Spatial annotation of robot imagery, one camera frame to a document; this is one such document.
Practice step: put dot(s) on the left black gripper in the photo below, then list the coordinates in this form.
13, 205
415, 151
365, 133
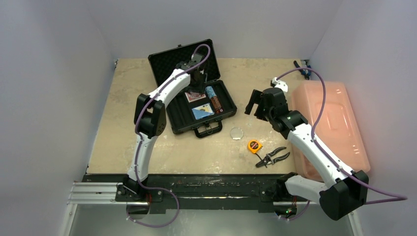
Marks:
200, 89

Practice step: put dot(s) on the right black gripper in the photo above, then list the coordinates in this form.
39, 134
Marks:
260, 102

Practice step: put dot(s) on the blue poker chip stack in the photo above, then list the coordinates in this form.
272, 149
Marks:
210, 91

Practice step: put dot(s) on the black poker set case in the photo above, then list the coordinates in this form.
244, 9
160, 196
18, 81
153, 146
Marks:
206, 102

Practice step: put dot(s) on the clear round disc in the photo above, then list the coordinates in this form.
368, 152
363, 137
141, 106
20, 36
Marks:
236, 133

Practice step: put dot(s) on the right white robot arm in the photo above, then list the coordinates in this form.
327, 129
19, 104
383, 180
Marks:
342, 190

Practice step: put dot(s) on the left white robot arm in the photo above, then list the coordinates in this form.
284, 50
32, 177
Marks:
150, 120

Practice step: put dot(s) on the red playing card deck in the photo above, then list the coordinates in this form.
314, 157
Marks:
194, 96

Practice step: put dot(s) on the blue playing card deck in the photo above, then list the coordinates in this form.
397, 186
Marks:
202, 111

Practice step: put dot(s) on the yellow tape measure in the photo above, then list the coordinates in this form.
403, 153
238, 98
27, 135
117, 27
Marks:
254, 146

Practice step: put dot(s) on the orange translucent storage bin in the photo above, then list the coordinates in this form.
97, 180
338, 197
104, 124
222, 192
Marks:
337, 127

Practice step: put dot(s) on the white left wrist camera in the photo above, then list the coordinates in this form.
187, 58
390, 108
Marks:
197, 58

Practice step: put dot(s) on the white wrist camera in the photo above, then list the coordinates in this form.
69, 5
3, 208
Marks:
277, 83
197, 58

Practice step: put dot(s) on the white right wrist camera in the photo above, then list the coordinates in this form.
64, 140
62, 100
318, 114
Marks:
277, 83

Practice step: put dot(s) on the black wire stripper pliers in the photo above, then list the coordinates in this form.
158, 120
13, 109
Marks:
269, 158

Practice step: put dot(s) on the blue handled pliers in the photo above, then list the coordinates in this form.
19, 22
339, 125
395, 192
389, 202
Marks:
303, 68

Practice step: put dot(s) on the black table front rail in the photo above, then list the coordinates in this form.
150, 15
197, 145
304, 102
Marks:
165, 189

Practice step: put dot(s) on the aluminium frame rails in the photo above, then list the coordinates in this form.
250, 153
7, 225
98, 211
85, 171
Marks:
105, 193

